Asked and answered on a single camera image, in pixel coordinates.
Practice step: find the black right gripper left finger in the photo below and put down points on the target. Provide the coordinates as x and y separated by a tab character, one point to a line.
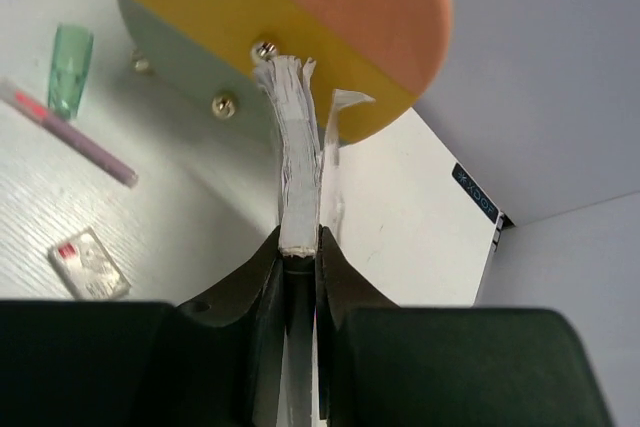
214	360

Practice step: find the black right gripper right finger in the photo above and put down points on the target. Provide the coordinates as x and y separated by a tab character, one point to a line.
380	364

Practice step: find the small staples box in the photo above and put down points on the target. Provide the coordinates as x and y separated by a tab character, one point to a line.
87	269

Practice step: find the Canon manual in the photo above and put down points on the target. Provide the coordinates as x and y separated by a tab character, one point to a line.
309	193

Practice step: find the round drawer organizer box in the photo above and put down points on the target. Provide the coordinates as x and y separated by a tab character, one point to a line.
390	50

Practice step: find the pink purple highlighter pen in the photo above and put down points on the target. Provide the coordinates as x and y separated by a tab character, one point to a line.
30	108

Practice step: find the green highlighter cap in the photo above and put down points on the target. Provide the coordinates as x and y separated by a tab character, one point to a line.
70	63

